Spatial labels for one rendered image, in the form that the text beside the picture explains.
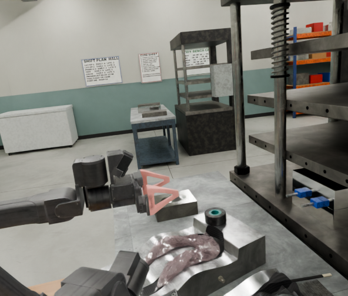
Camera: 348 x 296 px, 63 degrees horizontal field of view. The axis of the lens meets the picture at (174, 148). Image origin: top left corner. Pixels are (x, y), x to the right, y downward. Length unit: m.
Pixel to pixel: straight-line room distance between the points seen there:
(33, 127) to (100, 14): 3.11
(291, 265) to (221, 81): 3.88
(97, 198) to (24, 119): 6.54
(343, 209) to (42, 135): 6.48
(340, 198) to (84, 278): 1.06
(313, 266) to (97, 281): 0.82
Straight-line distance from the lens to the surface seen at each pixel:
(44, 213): 0.69
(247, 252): 1.02
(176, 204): 1.36
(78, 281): 0.45
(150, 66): 7.55
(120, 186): 0.66
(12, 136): 7.34
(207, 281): 0.95
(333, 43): 1.27
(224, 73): 4.74
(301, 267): 1.11
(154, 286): 0.96
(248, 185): 1.74
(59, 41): 7.78
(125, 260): 0.54
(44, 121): 7.05
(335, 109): 1.22
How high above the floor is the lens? 1.47
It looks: 15 degrees down
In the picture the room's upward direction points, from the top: 6 degrees counter-clockwise
